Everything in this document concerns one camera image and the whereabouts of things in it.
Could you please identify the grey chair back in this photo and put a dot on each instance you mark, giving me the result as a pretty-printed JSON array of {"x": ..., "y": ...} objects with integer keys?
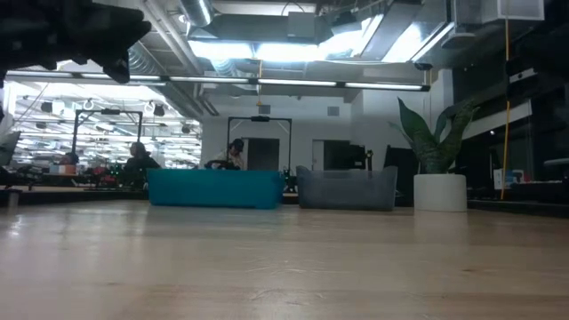
[{"x": 8, "y": 149}]

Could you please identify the white plant pot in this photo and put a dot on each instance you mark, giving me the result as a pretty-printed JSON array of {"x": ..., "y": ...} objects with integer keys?
[{"x": 440, "y": 193}]

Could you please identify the white ceiling duct box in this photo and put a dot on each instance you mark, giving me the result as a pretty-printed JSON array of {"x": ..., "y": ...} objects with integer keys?
[{"x": 489, "y": 11}]

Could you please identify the white paper sign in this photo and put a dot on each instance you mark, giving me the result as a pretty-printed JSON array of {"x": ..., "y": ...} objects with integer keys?
[{"x": 498, "y": 178}]

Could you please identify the grey ceiling unit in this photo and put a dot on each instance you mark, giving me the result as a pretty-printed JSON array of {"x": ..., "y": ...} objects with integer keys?
[{"x": 306, "y": 26}]

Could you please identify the grey felt bin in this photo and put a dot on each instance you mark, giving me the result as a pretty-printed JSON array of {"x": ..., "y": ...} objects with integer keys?
[{"x": 349, "y": 189}]

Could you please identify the person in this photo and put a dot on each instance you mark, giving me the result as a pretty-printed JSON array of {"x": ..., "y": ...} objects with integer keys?
[
  {"x": 140, "y": 166},
  {"x": 70, "y": 158},
  {"x": 233, "y": 153}
]

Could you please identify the green snake plant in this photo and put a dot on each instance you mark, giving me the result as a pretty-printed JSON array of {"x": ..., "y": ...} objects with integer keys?
[{"x": 429, "y": 151}]

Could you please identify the black monitor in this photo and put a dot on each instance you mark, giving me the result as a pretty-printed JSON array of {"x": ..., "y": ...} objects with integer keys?
[
  {"x": 400, "y": 155},
  {"x": 347, "y": 155}
]

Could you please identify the long ceiling light bar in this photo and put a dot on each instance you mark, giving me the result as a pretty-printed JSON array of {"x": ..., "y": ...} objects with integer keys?
[{"x": 311, "y": 83}]

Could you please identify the blue felt bin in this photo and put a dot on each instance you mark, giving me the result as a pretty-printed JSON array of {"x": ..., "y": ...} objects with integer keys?
[{"x": 213, "y": 189}]

